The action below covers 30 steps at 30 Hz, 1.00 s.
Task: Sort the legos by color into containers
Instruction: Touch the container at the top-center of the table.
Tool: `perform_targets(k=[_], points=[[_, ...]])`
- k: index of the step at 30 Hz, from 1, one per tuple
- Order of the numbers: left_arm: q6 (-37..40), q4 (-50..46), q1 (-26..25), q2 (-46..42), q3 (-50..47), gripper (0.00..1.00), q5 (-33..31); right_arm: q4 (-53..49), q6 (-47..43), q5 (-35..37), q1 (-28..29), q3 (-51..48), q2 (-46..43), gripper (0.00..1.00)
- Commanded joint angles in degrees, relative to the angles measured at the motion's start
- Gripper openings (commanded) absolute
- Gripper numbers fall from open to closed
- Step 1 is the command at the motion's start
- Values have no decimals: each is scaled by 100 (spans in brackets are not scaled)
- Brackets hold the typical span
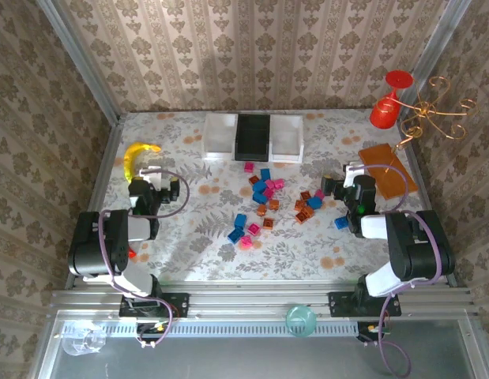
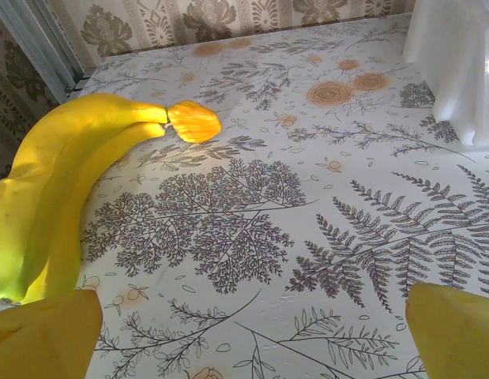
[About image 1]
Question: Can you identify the black plastic bin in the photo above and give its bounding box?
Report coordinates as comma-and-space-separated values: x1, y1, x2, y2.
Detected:
233, 112, 272, 162

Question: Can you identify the copper wire stand wooden base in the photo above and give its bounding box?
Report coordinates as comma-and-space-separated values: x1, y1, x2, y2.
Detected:
357, 76, 480, 201

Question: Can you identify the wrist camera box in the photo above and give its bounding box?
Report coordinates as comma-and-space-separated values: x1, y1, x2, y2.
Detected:
343, 161, 366, 189
137, 165, 166, 190

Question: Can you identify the teal plastic cup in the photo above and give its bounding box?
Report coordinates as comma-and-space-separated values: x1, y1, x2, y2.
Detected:
285, 304, 318, 338

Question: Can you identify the aluminium frame rail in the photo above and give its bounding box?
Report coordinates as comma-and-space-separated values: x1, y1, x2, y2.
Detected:
50, 290, 480, 319

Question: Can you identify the red plastic goblet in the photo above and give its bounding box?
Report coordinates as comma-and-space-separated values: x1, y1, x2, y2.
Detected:
369, 69, 415, 130

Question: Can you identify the grey slotted cable duct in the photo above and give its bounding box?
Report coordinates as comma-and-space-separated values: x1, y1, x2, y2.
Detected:
60, 318, 359, 339

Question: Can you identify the clear plastic cup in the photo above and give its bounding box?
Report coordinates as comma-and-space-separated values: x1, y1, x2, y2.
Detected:
62, 320, 107, 357

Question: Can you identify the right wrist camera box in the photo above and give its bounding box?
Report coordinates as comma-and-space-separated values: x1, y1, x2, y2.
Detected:
343, 161, 366, 189

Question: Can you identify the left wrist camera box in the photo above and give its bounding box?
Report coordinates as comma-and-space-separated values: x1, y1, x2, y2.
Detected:
137, 165, 166, 190

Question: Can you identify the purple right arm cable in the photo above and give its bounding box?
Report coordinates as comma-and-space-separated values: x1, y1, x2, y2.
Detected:
358, 164, 446, 378

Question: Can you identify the yellow translucent plastic banana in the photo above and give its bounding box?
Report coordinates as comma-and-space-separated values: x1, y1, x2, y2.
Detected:
123, 141, 162, 183

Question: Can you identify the white plastic bin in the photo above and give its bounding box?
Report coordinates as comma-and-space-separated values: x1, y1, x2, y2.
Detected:
269, 114, 305, 163
203, 113, 237, 160

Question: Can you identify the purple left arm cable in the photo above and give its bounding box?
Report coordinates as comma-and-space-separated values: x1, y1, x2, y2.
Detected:
98, 168, 190, 348

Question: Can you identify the aluminium table side rail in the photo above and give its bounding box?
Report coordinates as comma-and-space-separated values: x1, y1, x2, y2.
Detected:
401, 116, 459, 287
64, 120, 125, 291

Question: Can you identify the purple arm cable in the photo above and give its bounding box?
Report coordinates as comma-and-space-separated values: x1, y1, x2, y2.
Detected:
358, 164, 446, 378
98, 168, 190, 348

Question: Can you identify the floral patterned tablecloth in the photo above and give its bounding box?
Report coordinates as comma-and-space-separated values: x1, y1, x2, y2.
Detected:
68, 110, 453, 283

